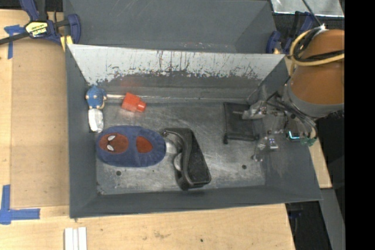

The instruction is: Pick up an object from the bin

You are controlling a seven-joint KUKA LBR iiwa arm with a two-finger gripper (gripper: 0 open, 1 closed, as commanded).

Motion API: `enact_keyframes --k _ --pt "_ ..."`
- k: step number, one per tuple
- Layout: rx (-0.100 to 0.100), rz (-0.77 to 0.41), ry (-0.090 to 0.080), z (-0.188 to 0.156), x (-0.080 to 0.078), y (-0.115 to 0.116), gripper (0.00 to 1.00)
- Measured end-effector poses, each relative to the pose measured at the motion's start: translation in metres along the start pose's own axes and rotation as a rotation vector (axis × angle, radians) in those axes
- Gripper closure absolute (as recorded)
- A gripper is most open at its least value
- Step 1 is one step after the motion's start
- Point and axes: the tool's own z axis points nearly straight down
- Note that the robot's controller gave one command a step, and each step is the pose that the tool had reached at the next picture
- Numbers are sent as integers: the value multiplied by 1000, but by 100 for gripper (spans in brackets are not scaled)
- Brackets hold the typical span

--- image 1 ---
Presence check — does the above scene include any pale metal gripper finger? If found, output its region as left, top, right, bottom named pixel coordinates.
left=232, top=100, right=268, bottom=121
left=252, top=136, right=280, bottom=162

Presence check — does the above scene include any grey metal bin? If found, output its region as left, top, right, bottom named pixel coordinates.
left=62, top=0, right=323, bottom=219

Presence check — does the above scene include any red plastic block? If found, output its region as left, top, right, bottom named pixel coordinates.
left=120, top=92, right=148, bottom=113

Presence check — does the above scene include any blue slipper with red face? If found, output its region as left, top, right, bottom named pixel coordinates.
left=94, top=124, right=168, bottom=169

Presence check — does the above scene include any white crumpled packet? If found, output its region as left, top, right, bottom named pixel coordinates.
left=87, top=108, right=105, bottom=133

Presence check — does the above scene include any blue and cream toy figure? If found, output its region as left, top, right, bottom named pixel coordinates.
left=85, top=85, right=108, bottom=110

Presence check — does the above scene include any black handled tool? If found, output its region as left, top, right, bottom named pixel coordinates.
left=162, top=126, right=213, bottom=192

